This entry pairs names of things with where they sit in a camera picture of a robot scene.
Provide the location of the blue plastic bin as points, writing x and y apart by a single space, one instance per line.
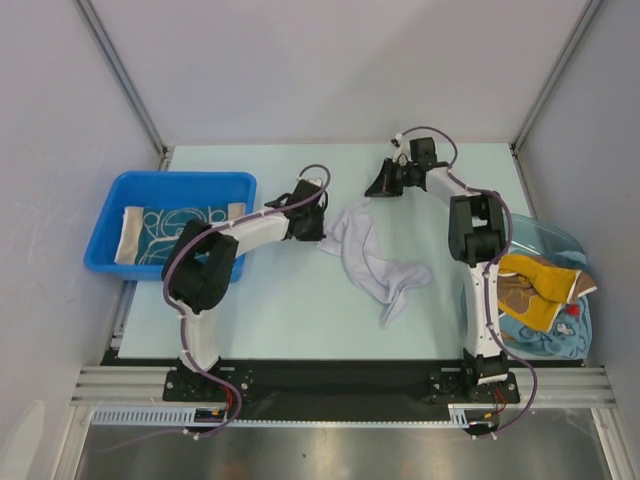
157 189

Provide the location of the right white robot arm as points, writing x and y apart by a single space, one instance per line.
477 239

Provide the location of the white slotted cable duct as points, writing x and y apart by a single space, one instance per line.
208 418

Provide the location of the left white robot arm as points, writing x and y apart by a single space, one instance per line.
197 274

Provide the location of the translucent teal basket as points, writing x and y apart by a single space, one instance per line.
540 235

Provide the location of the white lavender towel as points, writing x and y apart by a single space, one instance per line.
352 236

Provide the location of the teal beige Doraemon towel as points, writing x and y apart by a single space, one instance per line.
148 235

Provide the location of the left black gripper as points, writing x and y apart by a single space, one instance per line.
317 234

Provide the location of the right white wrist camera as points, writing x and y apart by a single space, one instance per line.
401 153

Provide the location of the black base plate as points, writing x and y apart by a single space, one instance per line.
387 389

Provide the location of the aluminium frame rail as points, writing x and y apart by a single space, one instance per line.
124 386

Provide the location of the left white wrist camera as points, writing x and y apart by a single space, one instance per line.
310 186

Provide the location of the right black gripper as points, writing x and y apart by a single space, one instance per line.
390 178

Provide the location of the yellow white towel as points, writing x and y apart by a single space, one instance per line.
533 291

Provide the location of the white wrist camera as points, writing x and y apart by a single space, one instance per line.
401 153
310 186

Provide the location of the light blue Doraemon towel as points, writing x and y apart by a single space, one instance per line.
560 335

